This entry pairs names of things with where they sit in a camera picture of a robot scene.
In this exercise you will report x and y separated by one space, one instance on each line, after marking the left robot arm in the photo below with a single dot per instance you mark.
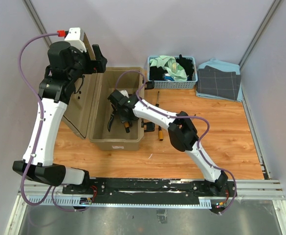
67 64

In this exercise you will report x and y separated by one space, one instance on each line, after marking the grey checked folded cloth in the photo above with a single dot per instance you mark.
217 83

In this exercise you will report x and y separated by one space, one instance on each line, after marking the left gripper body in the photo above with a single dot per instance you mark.
83 63

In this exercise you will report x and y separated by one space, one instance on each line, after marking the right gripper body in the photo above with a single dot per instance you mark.
122 117

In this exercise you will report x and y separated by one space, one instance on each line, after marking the black yellow long screwdriver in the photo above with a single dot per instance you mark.
157 100

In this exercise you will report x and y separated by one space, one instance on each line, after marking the orange handled screwdriver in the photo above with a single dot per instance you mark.
160 134
127 126

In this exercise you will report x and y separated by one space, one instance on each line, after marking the blue plastic basket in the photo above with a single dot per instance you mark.
172 84

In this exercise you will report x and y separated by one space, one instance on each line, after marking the tan plastic tool box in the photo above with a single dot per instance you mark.
89 110

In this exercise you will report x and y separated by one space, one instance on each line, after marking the black cloth in basket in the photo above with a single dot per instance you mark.
187 64

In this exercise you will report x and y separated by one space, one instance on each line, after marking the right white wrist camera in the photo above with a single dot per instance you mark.
124 93

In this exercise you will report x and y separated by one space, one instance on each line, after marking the green patterned cloth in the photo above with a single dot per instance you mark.
165 65

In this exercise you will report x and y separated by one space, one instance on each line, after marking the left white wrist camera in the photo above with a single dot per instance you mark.
75 37

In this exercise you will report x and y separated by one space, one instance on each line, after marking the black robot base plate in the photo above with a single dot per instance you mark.
143 191

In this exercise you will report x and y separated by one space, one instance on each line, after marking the light blue folded cloth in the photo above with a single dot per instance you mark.
222 66

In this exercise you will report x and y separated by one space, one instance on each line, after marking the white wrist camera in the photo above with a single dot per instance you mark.
75 37
124 93

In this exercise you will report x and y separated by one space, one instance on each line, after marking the black grey handled pliers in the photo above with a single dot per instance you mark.
112 117

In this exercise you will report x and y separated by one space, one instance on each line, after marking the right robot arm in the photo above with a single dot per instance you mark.
182 133

